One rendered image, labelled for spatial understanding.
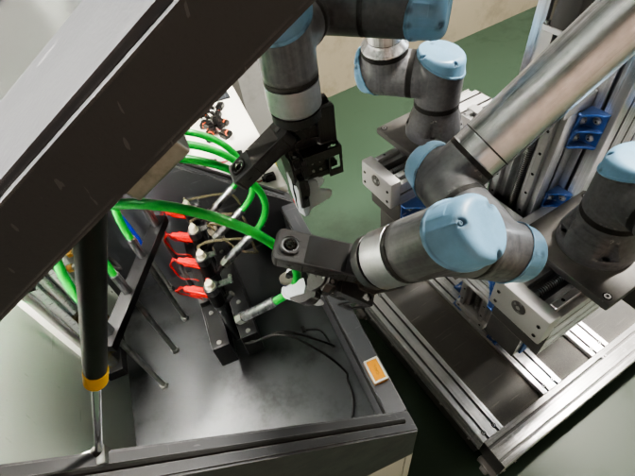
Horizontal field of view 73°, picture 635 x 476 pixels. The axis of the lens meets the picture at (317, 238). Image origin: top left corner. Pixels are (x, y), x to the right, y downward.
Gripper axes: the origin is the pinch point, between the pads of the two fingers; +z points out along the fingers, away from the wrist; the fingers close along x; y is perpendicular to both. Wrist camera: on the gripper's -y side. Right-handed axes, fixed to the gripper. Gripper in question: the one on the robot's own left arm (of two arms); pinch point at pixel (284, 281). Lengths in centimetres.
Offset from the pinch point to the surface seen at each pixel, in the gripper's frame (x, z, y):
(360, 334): 0.5, 13.4, 26.7
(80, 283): -16.0, -29.3, -27.5
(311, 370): -7.1, 28.7, 26.0
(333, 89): 215, 161, 77
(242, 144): 56, 53, -1
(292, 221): 29.1, 34.3, 14.3
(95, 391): -21.6, -16.5, -22.6
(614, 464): -7, 24, 155
